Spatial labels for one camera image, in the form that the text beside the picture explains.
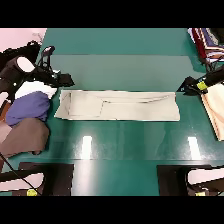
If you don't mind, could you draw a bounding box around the dark blue garment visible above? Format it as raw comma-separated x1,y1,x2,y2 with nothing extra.
201,27,224,51

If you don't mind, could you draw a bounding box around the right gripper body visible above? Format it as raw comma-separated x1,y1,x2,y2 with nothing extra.
176,75,202,97

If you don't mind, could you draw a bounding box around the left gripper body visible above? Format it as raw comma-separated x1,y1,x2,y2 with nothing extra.
49,71,75,89

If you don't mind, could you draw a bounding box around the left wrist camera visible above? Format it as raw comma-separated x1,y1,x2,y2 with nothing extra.
37,45,56,73

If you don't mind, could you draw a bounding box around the beige shirt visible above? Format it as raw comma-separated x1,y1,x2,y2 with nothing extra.
54,88,181,122

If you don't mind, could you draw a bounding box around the white garment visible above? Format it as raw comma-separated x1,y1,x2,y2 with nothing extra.
14,80,58,101

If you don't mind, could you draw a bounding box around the brown garment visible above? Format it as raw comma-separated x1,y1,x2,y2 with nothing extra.
0,117,51,158

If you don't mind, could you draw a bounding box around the pink garment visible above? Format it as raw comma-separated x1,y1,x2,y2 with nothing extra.
0,120,13,144

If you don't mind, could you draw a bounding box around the peach garment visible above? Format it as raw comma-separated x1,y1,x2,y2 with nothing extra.
200,83,224,142

